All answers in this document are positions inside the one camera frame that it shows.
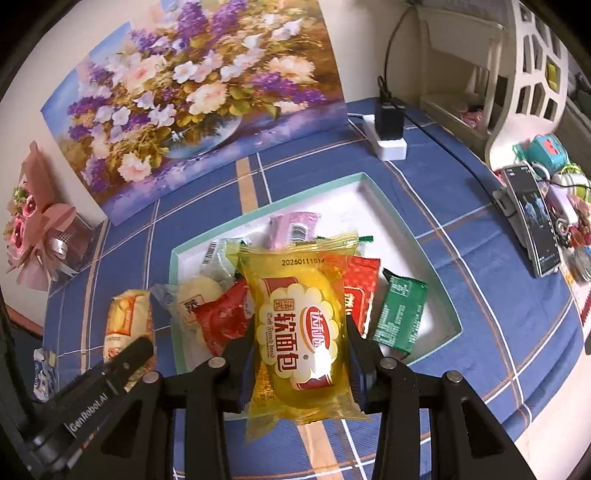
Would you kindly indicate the white power strip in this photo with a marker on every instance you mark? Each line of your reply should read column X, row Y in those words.
column 392, row 150

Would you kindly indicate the dark green snack packet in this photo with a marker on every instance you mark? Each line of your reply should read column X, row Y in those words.
column 399, row 314

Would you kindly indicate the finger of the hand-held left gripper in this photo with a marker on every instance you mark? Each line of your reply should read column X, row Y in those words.
column 92, row 406

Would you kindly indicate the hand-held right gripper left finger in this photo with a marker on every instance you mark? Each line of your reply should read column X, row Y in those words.
column 247, row 369

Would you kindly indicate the yellow bread packet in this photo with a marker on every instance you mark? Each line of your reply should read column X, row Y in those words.
column 300, row 332

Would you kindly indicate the pile of colourful trinkets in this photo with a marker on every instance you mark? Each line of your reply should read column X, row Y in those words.
column 572, row 207

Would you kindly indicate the teal toy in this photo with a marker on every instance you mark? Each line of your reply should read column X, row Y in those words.
column 547, row 152

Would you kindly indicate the clear packet with green edges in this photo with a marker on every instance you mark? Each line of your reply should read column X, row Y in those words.
column 367, row 238

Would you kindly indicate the grey phone stand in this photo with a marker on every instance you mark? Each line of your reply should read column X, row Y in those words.
column 505, row 203

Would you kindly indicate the smartphone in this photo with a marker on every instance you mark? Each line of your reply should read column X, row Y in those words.
column 531, row 221

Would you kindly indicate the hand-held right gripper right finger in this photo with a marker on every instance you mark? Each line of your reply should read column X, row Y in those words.
column 358, row 369

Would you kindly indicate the green speckled barcode packet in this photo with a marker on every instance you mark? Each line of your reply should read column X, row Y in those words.
column 219, row 256

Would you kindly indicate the blue and white candy wrapper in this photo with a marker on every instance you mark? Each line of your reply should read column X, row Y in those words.
column 44, row 374

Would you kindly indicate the flower painting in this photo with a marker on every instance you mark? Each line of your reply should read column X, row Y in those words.
column 194, row 101

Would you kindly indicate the blue plaid sheet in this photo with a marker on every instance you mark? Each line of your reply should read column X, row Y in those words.
column 438, row 369

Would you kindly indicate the pink snack packet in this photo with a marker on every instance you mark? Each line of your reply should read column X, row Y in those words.
column 293, row 228

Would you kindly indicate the red patterned snack packet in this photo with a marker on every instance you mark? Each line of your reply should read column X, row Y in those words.
column 362, row 295

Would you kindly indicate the small red snack packet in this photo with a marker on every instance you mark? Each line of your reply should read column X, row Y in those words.
column 221, row 318

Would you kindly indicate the teal-rimmed white box tray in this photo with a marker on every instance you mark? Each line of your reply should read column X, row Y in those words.
column 392, row 226

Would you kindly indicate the orange and white bread packet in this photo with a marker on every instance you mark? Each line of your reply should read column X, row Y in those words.
column 127, row 323

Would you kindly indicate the pink flower bouquet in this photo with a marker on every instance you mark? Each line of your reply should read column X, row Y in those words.
column 37, row 221

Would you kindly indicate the black charger adapter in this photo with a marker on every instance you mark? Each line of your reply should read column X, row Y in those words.
column 388, row 120

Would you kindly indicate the white packet with orange picture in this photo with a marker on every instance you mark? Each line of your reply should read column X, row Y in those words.
column 182, row 327

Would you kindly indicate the pink cloth bundle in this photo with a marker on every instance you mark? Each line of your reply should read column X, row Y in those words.
column 473, row 117

